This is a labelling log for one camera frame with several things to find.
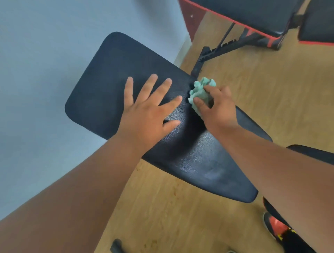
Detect person's right hand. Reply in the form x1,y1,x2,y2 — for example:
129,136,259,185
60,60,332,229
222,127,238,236
193,84,240,139

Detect person's left hand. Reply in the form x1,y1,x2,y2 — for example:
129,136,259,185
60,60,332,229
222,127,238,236
114,74,183,154

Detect green cleaning cloth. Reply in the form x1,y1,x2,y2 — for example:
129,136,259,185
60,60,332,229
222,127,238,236
188,77,217,119

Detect black weight bench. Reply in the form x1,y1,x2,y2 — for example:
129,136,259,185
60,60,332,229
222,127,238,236
64,31,334,228
180,0,334,78

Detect person's left forearm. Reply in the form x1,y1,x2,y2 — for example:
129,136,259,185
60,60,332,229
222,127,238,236
0,135,143,253

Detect person's right forearm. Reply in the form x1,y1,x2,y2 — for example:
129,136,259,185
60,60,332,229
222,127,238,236
218,125,334,253

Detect red black right shoe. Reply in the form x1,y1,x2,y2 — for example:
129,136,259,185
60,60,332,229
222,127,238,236
263,211,298,245

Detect black trousers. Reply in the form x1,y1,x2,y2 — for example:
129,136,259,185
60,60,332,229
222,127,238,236
280,229,318,253

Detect black metal frame with bolts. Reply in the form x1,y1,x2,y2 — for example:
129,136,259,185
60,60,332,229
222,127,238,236
109,238,124,253

